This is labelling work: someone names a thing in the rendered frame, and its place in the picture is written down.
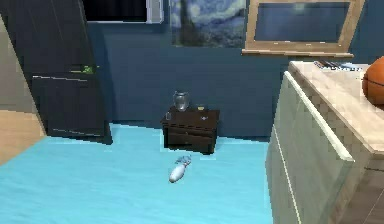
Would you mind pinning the pale wooden chest of drawers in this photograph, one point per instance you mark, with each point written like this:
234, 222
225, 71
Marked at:
320, 143

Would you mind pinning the orange basketball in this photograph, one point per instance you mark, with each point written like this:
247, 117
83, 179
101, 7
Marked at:
375, 81

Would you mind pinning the small yellow object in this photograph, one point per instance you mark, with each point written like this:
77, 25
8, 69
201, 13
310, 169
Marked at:
200, 108

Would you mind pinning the small silver object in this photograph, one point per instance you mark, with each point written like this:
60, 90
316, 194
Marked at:
203, 117

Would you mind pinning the clear glass vase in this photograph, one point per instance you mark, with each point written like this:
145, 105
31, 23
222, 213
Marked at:
181, 100

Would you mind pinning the dark brown nightstand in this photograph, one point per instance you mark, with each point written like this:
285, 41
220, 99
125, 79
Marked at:
190, 131

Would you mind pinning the small glass cup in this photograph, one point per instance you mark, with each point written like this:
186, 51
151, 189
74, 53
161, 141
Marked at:
168, 116

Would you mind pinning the white spray bottle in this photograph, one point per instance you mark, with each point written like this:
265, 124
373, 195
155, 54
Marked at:
178, 171

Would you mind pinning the blue starry night painting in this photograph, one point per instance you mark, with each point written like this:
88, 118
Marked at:
208, 21

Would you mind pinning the white framed dark window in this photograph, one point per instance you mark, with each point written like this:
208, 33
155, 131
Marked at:
121, 10

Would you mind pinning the dark open room door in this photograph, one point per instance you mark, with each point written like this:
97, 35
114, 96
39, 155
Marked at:
63, 76

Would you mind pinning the wooden framed window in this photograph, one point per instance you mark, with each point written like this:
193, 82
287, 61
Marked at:
301, 26

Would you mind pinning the dark striped flat book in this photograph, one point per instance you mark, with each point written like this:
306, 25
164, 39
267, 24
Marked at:
336, 65

